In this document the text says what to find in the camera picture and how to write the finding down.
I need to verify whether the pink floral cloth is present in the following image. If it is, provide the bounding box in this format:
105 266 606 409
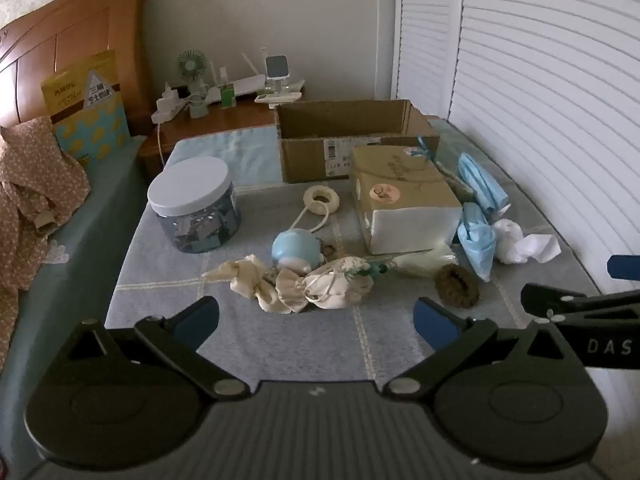
0 116 92 356

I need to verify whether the small green desk fan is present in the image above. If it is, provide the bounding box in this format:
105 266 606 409
175 50 208 96

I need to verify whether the teal bed sheet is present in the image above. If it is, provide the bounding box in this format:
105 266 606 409
0 135 166 461

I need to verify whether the cream cloth bow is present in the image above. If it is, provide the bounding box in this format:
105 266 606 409
202 255 313 316

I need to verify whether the brown scrunchie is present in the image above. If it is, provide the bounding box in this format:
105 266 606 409
434 264 481 307

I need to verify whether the grey checked blanket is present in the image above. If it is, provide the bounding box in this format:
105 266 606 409
105 180 601 383

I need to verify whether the wooden headboard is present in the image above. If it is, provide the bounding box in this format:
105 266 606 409
0 0 153 138

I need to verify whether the white router with antennas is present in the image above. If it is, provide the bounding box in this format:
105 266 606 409
205 52 306 103

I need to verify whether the yellow book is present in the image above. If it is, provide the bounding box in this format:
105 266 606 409
41 50 121 121

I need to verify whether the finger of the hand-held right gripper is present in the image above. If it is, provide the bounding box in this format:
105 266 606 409
606 254 640 281
520 284 640 323

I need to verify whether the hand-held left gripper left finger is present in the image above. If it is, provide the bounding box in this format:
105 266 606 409
67 296 251 401

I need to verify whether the white remote control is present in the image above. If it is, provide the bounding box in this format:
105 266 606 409
254 91 303 105

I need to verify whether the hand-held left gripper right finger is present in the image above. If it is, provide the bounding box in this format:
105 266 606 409
382 296 566 401

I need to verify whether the pale green cup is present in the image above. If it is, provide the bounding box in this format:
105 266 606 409
187 92 211 120

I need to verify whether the white power strip with plugs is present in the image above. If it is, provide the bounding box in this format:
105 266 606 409
151 87 193 123

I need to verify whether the blue bag with yellow print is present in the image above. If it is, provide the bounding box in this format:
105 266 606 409
54 92 132 166

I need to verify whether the white cloth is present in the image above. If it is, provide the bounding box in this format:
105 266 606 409
492 218 562 264

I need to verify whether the beige tissue pack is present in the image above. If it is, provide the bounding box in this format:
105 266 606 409
350 145 463 256

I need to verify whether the brown cardboard box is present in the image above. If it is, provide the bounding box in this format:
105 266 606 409
274 99 441 183

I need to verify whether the wooden nightstand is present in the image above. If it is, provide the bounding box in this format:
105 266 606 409
137 97 281 181

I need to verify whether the cream fabric ring with cord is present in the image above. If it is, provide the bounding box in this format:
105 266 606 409
287 185 343 235

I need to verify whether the white louvered door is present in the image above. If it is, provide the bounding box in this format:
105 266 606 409
440 0 640 306
392 0 463 116

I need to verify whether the blue and white plush toy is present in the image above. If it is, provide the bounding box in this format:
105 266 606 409
271 228 323 272

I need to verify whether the blue face mask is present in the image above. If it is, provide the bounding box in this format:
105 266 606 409
457 202 498 281
457 152 512 211

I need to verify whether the clear jar with white lid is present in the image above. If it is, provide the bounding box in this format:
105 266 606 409
147 156 243 253

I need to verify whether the cream drawstring pouch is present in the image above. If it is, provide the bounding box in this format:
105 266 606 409
305 256 388 311

